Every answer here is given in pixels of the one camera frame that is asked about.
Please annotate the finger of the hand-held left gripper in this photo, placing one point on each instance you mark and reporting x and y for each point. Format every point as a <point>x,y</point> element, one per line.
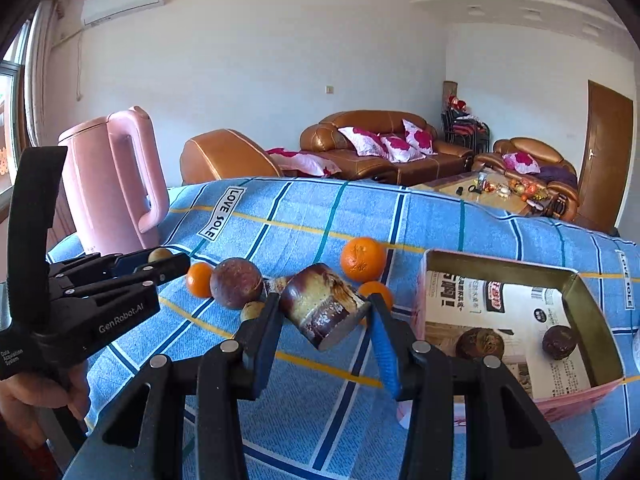
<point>125,287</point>
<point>100,267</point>

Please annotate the purple blanket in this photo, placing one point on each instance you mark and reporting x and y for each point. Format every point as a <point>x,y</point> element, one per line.
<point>560,175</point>

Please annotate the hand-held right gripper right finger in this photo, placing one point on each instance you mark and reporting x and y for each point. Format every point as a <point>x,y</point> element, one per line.
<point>387,360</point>

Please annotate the purple-brown passion fruit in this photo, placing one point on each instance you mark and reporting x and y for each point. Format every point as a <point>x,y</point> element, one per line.
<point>236,282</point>

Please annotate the brown wooden door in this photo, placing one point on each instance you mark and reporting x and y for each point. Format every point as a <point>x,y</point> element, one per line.
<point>605,160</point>

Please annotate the brown leather chaise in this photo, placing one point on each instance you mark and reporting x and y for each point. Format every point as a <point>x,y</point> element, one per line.
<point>220,155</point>

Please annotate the small orange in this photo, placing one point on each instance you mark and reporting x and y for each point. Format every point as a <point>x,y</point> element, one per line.
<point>379,291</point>
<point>199,281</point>

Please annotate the printed paper sheet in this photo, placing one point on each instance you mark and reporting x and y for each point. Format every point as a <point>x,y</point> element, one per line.
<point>520,310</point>

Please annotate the red decoration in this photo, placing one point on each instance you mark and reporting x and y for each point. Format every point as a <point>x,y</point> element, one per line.
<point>457,104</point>

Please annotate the pink electric kettle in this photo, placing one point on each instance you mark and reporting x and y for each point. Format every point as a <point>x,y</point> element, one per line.
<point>100,185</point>

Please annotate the large orange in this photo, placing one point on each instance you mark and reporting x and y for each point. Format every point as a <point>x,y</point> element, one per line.
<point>363,259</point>

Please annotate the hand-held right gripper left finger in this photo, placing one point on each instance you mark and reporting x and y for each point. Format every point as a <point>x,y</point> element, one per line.
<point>270,350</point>

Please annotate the person's left hand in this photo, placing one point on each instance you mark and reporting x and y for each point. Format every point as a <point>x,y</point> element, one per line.
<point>40,400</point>

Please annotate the stack of black chairs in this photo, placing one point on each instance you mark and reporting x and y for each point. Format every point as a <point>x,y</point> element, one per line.
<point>465,130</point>

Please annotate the fruit pile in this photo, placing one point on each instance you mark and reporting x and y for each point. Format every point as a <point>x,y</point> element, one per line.
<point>522,190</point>

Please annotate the window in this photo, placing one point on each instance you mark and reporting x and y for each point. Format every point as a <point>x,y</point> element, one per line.
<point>10,110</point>

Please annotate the wooden coffee table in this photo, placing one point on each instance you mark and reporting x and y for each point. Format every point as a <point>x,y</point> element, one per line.
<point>450,187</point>

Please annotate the brown leather armchair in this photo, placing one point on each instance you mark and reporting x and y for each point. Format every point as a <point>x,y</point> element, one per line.
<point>525,146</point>

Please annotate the brown leather sofa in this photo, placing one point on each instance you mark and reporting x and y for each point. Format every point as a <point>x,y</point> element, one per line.
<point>440,162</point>

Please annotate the dark passion fruit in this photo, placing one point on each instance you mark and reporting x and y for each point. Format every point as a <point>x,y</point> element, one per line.
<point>560,342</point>

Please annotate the floral cushion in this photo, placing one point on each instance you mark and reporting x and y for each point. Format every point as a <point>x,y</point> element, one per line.
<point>419,136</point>
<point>300,161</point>
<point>400,147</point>
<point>362,141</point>
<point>521,161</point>

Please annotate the white air conditioner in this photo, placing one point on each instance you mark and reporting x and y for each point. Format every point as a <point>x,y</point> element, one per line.
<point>122,0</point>

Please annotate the small brown round fruit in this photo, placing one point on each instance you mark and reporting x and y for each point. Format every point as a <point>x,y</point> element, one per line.
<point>161,254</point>
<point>251,311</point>

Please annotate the glass jar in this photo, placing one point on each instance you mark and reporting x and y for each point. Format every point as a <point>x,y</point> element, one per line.
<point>482,180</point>

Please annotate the tall patterned roll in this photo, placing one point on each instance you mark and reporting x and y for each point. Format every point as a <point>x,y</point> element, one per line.
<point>449,91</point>

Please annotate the blue plaid tablecloth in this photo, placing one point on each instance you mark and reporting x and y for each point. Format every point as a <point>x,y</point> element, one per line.
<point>310,220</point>

